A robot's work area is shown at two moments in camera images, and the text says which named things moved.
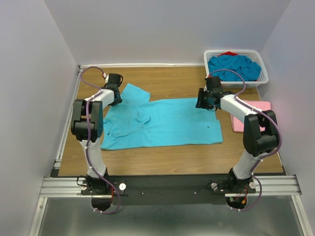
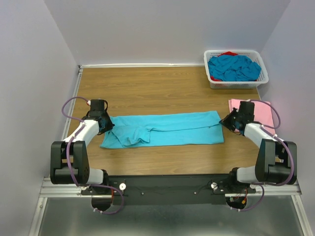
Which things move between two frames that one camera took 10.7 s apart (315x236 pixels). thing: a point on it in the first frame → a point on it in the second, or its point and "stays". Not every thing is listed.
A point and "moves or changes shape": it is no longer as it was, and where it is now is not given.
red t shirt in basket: (227, 53) stays
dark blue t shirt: (249, 70) stays
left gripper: (117, 101) → (110, 125)
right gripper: (200, 103) → (225, 121)
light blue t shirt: (137, 122) moves or changes shape
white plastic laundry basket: (235, 67) stays
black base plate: (169, 190) stays
